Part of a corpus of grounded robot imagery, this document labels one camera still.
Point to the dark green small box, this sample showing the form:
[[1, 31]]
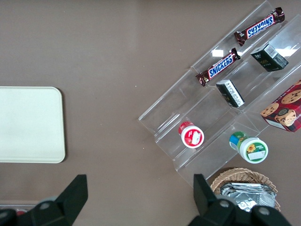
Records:
[[268, 58], [229, 93]]

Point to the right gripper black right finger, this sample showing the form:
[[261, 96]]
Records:
[[207, 207]]

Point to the Snickers chocolate bar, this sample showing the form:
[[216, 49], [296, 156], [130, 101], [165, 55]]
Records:
[[219, 67], [258, 26]]

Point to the green lid sunflower cup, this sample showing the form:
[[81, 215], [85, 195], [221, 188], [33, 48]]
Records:
[[252, 149]]

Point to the clear acrylic stepped stand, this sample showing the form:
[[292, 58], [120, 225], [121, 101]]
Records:
[[258, 77], [169, 113]]

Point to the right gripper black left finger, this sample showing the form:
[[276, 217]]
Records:
[[68, 202]]

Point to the red chocolate chip cookie box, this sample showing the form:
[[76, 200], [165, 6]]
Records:
[[287, 110]]

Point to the light wicker basket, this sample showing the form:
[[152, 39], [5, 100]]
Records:
[[244, 174]]

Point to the red lid yogurt cup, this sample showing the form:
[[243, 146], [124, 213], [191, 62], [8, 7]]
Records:
[[191, 137]]

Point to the silver foil packets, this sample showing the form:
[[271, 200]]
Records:
[[249, 195]]

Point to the cream rectangular tray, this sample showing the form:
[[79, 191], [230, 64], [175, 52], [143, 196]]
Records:
[[28, 124]]

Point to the clear acrylic bottle rack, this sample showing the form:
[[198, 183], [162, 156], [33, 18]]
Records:
[[11, 204]]

